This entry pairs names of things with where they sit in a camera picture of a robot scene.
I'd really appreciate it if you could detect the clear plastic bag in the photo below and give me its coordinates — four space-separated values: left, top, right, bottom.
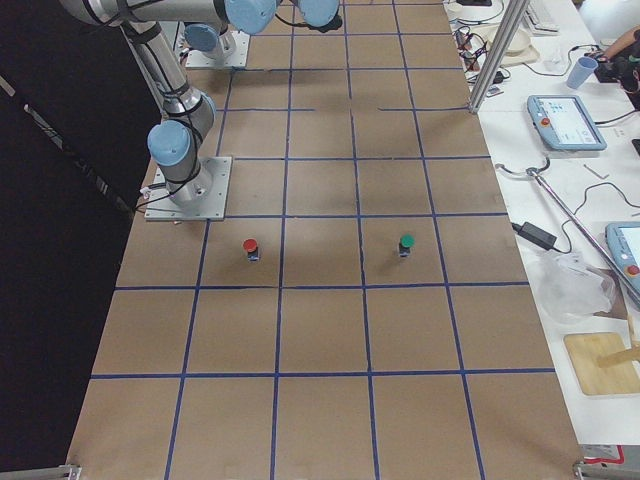
525 251 617 325

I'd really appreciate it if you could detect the wooden board stand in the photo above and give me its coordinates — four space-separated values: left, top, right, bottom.
563 316 639 396

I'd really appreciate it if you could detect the blue teach pendant upper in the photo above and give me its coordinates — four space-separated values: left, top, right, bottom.
526 95 607 152

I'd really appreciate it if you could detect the aluminium frame post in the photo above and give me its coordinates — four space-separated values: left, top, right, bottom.
468 0 529 114

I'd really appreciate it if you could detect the red push button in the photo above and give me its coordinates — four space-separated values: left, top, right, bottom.
242 238 260 262

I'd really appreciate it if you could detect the black power adapter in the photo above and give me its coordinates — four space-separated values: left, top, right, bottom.
511 222 557 251

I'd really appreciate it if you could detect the white plate stack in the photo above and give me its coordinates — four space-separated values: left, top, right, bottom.
471 25 540 67

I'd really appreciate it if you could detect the green push button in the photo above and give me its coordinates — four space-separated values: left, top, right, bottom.
398 234 415 258

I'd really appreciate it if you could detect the metal cane rod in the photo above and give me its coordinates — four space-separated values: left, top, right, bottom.
495 156 639 306

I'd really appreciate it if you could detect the person forearm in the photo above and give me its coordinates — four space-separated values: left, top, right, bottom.
603 26 639 60

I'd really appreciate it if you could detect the blue teach pendant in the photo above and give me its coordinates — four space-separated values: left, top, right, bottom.
605 221 639 298
526 95 607 152

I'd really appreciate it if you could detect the light blue plastic cup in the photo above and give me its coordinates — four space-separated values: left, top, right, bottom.
566 56 599 89

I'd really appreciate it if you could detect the blue teach pendant lower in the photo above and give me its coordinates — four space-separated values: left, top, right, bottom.
605 221 639 298

